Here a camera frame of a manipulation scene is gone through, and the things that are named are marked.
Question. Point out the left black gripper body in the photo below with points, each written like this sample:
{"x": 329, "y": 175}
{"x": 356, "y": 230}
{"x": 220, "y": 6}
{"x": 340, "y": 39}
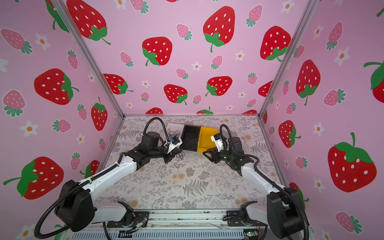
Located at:
{"x": 160, "y": 152}

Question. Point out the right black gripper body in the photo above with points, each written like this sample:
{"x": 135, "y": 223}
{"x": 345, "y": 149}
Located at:
{"x": 215, "y": 154}

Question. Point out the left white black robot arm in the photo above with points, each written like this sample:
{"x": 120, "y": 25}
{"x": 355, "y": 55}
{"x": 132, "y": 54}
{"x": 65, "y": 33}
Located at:
{"x": 76, "y": 204}

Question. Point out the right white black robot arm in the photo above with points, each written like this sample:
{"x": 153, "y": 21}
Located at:
{"x": 284, "y": 214}

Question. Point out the yellow plastic bin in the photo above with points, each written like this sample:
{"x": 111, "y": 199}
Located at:
{"x": 205, "y": 142}

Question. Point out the white plastic bin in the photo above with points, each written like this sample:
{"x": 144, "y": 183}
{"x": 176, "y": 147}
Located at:
{"x": 175, "y": 130}

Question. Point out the black plastic bin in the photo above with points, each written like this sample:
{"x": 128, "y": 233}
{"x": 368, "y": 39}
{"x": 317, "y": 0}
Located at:
{"x": 190, "y": 138}

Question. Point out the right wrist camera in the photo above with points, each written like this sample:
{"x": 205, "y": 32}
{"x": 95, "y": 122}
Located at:
{"x": 218, "y": 140}

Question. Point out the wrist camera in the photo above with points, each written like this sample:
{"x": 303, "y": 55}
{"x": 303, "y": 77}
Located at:
{"x": 174, "y": 142}
{"x": 218, "y": 140}

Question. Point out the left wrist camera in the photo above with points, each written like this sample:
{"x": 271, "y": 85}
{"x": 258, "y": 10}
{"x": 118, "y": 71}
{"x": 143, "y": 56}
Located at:
{"x": 174, "y": 142}

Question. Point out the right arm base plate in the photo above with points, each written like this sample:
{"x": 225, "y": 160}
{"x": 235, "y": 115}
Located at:
{"x": 236, "y": 219}

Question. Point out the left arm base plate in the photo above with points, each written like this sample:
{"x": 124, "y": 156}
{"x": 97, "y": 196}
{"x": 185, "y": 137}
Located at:
{"x": 131, "y": 220}

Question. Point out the aluminium rail frame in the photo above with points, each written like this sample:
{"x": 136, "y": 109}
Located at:
{"x": 176, "y": 219}

